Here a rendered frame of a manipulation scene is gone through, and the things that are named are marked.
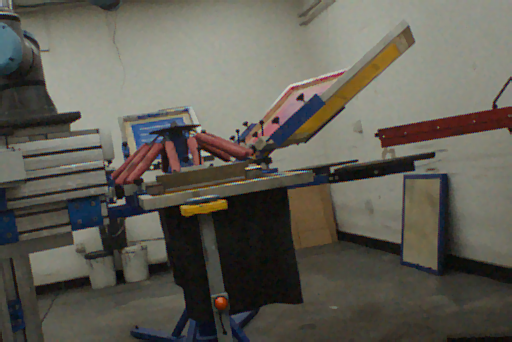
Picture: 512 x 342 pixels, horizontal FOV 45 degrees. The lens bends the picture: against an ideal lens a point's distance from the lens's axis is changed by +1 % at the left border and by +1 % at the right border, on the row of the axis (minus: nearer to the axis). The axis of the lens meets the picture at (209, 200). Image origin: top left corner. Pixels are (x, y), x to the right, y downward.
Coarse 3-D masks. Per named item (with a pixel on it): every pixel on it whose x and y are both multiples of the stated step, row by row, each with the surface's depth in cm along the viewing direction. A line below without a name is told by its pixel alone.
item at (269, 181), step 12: (252, 180) 205; (264, 180) 204; (276, 180) 205; (288, 180) 205; (300, 180) 206; (312, 180) 206; (180, 192) 200; (192, 192) 200; (204, 192) 201; (216, 192) 202; (228, 192) 202; (240, 192) 203; (144, 204) 198; (156, 204) 199; (168, 204) 199
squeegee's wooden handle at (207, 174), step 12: (204, 168) 260; (216, 168) 260; (228, 168) 261; (240, 168) 262; (156, 180) 258; (168, 180) 258; (180, 180) 258; (192, 180) 259; (204, 180) 260; (216, 180) 261
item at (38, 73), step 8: (24, 32) 160; (32, 40) 161; (32, 48) 158; (40, 48) 165; (32, 56) 157; (40, 56) 164; (32, 64) 157; (40, 64) 163; (32, 72) 160; (40, 72) 162; (0, 80) 161; (8, 80) 159; (16, 80) 158; (24, 80) 159
